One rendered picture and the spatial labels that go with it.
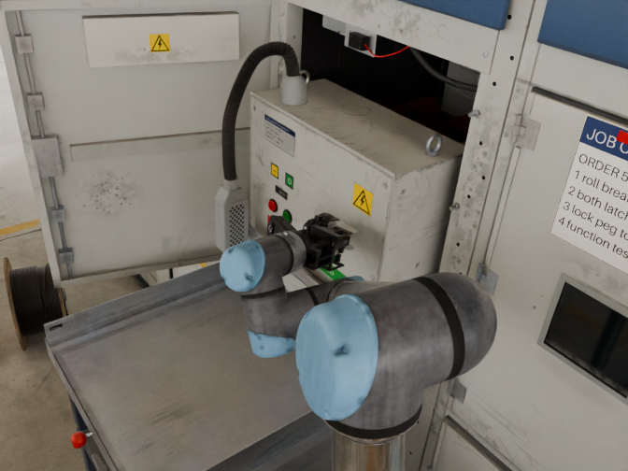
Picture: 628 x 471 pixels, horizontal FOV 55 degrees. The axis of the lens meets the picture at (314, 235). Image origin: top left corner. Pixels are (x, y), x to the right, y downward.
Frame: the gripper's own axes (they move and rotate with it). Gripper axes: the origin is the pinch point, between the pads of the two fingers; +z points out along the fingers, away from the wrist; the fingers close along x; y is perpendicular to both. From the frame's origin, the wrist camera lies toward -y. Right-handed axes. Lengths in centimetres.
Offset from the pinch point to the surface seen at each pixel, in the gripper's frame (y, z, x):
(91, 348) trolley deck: -46, -23, -45
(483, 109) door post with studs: 20.6, 2.4, 30.4
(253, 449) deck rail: 5.8, -23.8, -39.9
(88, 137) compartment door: -68, -13, 0
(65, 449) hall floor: -92, 7, -124
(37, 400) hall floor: -120, 13, -123
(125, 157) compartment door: -63, -4, -4
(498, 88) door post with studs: 22.5, 0.7, 34.6
